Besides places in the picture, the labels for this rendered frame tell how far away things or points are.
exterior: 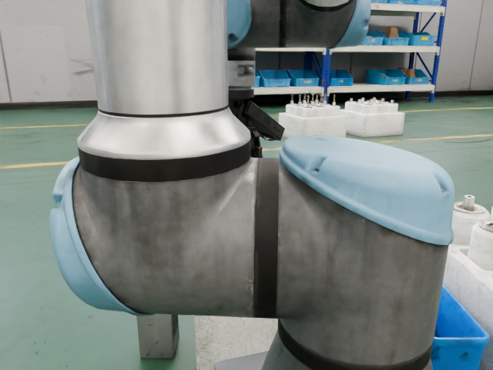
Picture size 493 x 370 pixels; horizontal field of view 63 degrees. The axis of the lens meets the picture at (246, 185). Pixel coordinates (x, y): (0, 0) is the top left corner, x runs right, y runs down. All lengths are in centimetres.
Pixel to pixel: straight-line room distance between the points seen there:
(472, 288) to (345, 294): 71
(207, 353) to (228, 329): 6
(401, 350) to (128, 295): 18
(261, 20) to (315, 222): 33
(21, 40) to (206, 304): 568
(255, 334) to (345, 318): 49
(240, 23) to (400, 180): 33
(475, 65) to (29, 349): 795
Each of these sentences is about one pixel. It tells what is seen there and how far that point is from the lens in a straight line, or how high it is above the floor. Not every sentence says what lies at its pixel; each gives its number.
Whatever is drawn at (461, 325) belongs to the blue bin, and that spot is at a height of 9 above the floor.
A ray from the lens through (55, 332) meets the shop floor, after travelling 106.
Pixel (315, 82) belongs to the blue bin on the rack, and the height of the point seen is 31.
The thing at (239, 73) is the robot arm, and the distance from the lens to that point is 63.
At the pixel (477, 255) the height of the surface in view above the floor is 20.
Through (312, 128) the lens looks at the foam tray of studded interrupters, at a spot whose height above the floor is 10.
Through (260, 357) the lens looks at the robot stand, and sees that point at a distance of 44.
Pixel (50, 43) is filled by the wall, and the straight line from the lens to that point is 583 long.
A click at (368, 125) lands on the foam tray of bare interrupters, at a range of 340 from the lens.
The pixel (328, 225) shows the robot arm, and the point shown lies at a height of 49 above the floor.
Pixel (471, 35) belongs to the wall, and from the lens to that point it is 818.
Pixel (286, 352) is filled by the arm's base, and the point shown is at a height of 38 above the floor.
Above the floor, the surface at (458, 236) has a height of 19.
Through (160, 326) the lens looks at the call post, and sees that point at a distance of 87.
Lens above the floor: 59
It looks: 17 degrees down
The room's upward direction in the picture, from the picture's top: straight up
